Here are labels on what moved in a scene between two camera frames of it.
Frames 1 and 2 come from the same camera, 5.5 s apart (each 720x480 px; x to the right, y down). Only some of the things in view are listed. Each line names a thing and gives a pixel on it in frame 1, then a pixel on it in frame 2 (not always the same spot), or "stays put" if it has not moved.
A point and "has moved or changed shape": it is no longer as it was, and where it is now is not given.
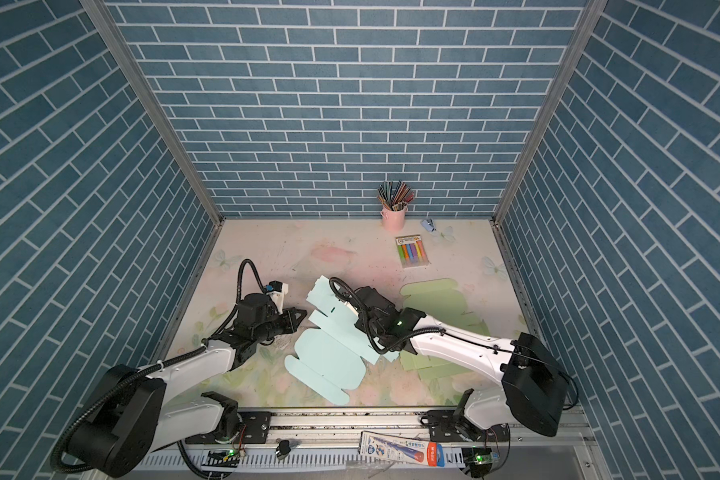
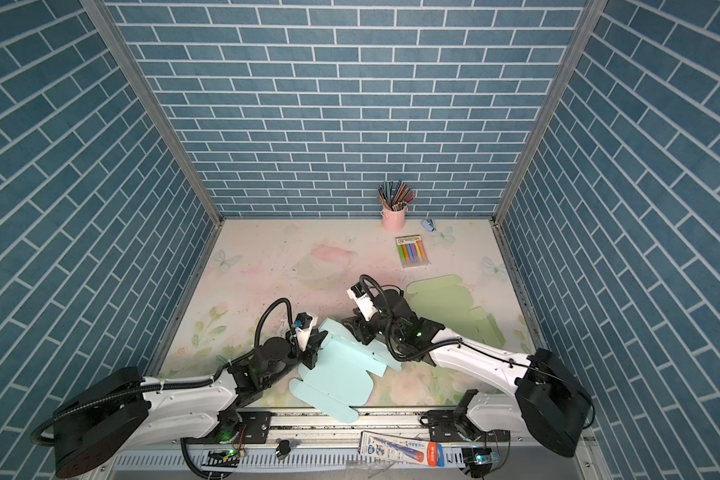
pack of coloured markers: [412, 251] stays put
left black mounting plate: [255, 428] stays put
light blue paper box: [329, 357] has moved or changed shape
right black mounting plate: [447, 426] stays put
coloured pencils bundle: [395, 196] stays put
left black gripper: [292, 323] to [313, 348]
